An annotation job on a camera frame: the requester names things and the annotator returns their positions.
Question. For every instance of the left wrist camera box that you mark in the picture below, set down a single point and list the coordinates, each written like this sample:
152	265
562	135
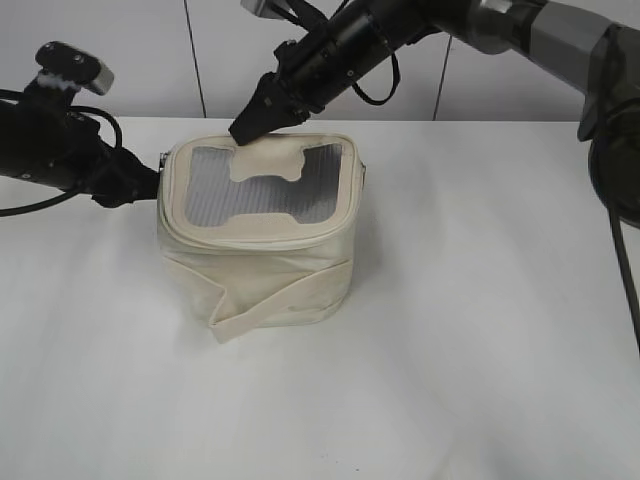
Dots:
70	63

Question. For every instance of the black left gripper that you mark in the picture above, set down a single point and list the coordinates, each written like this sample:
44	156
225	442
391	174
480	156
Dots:
82	153

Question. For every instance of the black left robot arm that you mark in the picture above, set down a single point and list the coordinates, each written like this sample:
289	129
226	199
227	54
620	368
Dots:
15	139

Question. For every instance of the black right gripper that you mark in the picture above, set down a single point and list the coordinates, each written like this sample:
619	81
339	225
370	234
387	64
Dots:
311	73

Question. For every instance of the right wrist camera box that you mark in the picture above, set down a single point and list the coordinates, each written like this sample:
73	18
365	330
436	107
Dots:
268	9

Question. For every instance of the cream canvas zipper bag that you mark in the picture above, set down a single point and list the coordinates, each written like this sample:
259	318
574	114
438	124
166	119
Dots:
261	235

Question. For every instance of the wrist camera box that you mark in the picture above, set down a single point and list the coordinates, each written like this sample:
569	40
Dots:
268	9
70	63

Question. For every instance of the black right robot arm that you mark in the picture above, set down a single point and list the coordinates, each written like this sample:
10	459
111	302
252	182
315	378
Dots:
593	54

